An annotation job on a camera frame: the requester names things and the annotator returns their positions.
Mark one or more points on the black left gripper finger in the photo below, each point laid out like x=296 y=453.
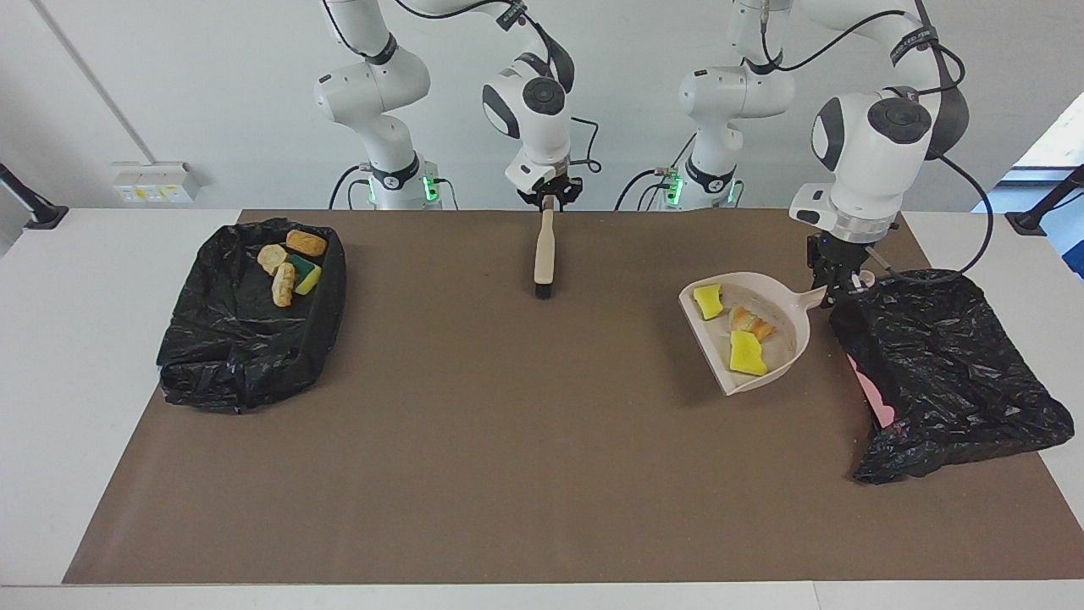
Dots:
x=855 y=280
x=824 y=284

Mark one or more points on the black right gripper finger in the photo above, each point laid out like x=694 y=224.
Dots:
x=569 y=195
x=530 y=200

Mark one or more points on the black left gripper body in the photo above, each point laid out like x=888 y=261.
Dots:
x=838 y=252

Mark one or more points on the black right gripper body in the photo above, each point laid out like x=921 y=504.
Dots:
x=550 y=185

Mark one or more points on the beige hand brush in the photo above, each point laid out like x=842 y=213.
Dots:
x=544 y=254

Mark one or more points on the beige plastic dustpan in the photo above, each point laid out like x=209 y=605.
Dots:
x=779 y=330

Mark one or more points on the striped croissant piece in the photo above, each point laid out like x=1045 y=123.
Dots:
x=750 y=323

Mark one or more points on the yellow sponge piece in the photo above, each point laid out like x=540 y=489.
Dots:
x=747 y=356
x=708 y=302

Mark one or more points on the brown bread roll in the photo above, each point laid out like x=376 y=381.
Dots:
x=306 y=243

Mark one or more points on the yellow green scouring sponge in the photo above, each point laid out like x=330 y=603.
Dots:
x=308 y=276

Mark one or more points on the elongated ridged pastry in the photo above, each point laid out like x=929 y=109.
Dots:
x=283 y=286

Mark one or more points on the round pale pastry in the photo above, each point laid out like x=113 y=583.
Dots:
x=271 y=257

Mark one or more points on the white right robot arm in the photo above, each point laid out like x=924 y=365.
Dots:
x=373 y=85

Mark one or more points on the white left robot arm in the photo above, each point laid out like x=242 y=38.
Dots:
x=872 y=152

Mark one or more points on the pink plastic bin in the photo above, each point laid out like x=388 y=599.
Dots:
x=876 y=398

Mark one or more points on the black crumpled trash bag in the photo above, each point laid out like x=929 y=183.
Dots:
x=948 y=364

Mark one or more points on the black bag lined bin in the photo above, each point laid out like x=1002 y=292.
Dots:
x=246 y=347

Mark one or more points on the black clamp stand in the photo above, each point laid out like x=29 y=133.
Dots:
x=1037 y=219
x=38 y=212

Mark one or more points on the brown table mat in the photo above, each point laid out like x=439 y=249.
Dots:
x=542 y=529

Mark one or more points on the white wall outlet box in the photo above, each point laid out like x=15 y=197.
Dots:
x=152 y=182

